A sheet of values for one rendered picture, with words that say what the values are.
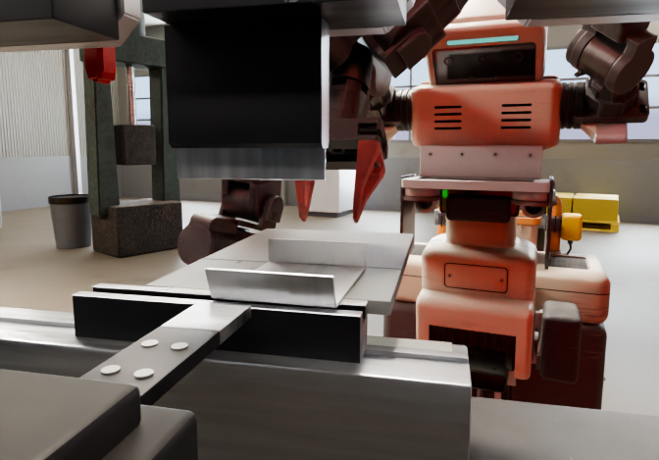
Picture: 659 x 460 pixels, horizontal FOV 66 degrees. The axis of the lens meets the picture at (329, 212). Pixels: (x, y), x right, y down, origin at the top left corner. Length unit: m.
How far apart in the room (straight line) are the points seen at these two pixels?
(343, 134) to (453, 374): 0.28
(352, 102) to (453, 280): 0.59
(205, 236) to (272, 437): 0.38
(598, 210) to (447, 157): 6.44
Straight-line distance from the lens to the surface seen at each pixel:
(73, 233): 6.07
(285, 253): 0.44
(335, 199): 7.71
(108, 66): 0.46
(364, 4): 0.29
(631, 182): 8.40
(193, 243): 0.68
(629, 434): 0.50
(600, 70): 0.92
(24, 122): 10.35
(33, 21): 0.37
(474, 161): 0.99
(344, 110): 0.54
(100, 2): 0.39
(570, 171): 8.32
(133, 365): 0.25
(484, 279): 1.05
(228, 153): 0.33
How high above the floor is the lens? 1.10
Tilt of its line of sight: 8 degrees down
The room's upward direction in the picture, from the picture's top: straight up
